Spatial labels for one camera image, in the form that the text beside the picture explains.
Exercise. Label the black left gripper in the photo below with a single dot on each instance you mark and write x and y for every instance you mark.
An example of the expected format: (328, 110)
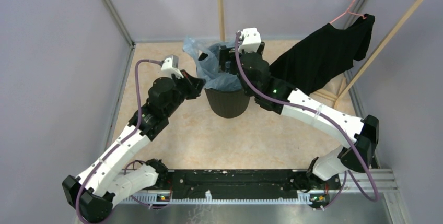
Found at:
(195, 84)

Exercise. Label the aluminium frame rail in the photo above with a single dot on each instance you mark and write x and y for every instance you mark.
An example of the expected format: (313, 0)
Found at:
(383, 180)

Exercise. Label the blue plastic trash bag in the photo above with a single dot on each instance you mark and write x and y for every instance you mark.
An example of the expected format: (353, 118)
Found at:
(206, 58)

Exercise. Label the black t-shirt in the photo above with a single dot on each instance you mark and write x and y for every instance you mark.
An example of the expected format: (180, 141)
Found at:
(312, 62)

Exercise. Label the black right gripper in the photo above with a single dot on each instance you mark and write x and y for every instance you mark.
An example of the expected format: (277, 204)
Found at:
(225, 55)

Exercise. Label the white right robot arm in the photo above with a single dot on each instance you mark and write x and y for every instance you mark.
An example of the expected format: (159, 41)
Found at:
(358, 136)

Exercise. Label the black trash bin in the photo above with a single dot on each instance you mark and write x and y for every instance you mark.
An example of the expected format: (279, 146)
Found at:
(227, 104)

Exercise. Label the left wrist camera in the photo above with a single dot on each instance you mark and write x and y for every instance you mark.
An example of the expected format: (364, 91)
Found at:
(170, 67)

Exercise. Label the pink clothes hanger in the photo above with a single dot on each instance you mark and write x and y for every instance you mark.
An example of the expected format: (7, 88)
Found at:
(348, 12)

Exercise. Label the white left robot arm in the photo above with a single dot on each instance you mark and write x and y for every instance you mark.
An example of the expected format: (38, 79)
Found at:
(96, 191)

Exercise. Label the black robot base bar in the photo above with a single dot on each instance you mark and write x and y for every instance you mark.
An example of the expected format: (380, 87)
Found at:
(253, 184)

